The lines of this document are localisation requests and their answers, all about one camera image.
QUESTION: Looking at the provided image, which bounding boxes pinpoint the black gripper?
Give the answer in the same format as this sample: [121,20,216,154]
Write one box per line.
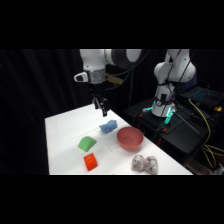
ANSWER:
[87,81,110,118]

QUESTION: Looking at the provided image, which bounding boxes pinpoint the green foam triangle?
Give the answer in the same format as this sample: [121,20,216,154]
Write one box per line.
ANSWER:
[77,135,98,152]

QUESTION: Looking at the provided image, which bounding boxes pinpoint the pink bowl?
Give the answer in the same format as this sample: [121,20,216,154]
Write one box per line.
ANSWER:
[116,126,145,152]

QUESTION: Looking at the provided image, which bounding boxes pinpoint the blue soft toy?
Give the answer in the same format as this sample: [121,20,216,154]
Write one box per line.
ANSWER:
[98,120,119,135]

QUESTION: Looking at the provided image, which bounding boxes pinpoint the orange block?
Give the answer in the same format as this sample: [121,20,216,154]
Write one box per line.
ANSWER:
[82,152,99,172]

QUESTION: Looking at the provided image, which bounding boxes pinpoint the black curtain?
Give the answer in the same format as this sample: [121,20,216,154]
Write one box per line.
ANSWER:
[0,49,224,176]

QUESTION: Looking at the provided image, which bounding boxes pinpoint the grey plush toy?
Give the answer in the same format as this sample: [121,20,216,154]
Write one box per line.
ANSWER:
[131,154,160,175]

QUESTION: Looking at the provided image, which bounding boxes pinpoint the black robot stand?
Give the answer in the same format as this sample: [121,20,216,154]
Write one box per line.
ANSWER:
[122,97,224,167]

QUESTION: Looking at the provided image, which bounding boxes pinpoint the black laptop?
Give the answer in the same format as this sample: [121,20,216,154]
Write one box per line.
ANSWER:
[180,85,224,108]

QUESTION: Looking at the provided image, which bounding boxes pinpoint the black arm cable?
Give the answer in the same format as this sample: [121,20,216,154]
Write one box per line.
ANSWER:
[105,49,152,78]

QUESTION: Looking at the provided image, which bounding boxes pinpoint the yellow cable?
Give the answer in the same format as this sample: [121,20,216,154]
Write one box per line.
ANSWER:
[187,97,224,169]

